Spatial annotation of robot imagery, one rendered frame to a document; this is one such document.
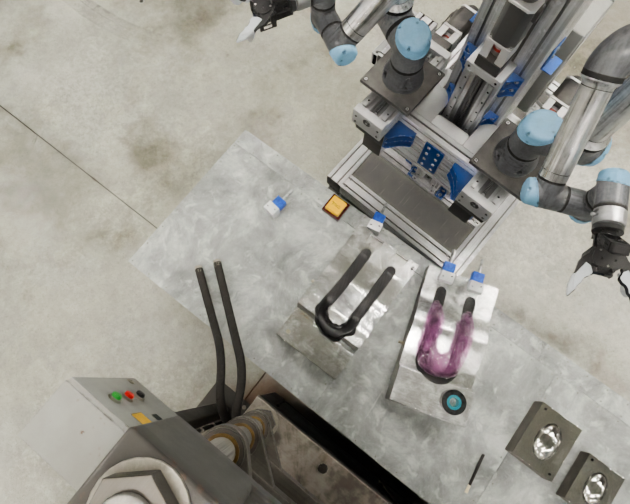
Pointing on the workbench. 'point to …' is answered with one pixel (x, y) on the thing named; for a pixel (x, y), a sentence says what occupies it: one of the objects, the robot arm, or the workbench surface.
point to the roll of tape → (455, 404)
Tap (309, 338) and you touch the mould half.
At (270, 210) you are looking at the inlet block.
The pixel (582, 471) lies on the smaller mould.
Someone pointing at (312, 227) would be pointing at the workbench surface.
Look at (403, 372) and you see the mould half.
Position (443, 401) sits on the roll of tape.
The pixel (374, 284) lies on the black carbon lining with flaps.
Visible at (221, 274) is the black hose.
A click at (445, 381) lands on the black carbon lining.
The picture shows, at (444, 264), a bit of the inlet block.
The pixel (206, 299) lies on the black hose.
